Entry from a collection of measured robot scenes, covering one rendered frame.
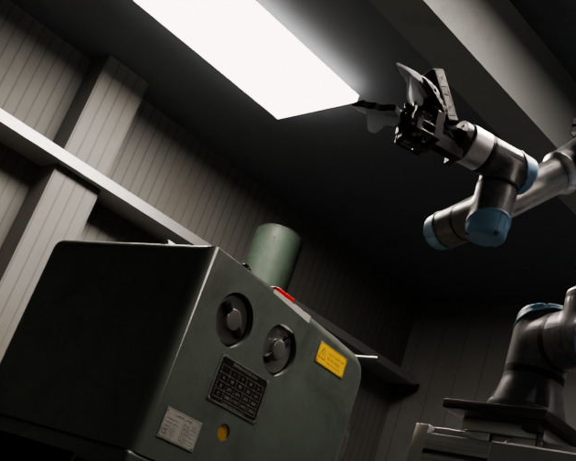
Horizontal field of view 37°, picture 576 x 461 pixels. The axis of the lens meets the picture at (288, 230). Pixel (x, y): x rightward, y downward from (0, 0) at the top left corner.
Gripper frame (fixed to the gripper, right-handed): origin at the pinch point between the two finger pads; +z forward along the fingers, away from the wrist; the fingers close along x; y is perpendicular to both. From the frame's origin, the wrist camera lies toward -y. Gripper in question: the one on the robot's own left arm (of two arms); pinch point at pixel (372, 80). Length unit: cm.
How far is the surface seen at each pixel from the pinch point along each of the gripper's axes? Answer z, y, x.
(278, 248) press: -95, -128, 313
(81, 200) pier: 17, -113, 335
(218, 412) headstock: -3, 55, 38
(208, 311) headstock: 7, 40, 30
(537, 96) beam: -122, -146, 124
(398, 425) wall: -279, -110, 458
